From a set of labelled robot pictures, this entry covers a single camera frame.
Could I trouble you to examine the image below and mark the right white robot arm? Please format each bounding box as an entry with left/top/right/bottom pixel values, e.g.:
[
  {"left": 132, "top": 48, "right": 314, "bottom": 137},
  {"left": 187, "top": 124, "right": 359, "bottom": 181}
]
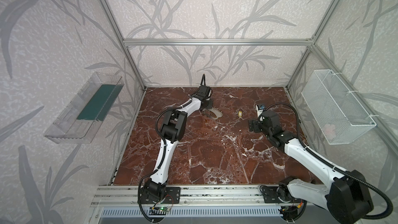
[{"left": 248, "top": 111, "right": 374, "bottom": 224}]

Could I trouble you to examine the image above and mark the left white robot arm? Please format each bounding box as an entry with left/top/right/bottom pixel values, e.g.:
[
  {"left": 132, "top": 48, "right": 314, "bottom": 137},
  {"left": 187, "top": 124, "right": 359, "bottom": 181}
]
[{"left": 138, "top": 95, "right": 212, "bottom": 203}]

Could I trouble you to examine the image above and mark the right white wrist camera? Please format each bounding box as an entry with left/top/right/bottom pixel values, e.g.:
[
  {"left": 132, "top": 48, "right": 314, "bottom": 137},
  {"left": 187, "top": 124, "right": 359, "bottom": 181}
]
[{"left": 256, "top": 104, "right": 265, "bottom": 115}]

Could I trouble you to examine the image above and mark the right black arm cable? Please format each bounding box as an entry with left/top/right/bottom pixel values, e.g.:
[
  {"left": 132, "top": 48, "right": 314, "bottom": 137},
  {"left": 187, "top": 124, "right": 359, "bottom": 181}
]
[{"left": 256, "top": 102, "right": 394, "bottom": 220}]

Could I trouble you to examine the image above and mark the white wire mesh basket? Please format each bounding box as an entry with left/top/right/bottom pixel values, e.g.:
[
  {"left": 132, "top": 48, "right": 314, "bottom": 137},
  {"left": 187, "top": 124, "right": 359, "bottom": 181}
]
[{"left": 302, "top": 69, "right": 377, "bottom": 145}]

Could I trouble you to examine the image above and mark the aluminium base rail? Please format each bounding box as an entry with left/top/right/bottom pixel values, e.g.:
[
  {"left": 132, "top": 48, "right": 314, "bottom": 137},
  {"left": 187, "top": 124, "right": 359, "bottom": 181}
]
[{"left": 90, "top": 185, "right": 321, "bottom": 220}]

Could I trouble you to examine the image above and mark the clear plastic wall bin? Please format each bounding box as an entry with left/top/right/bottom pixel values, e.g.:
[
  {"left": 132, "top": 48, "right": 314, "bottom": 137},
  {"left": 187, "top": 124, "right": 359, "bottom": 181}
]
[{"left": 44, "top": 72, "right": 124, "bottom": 144}]

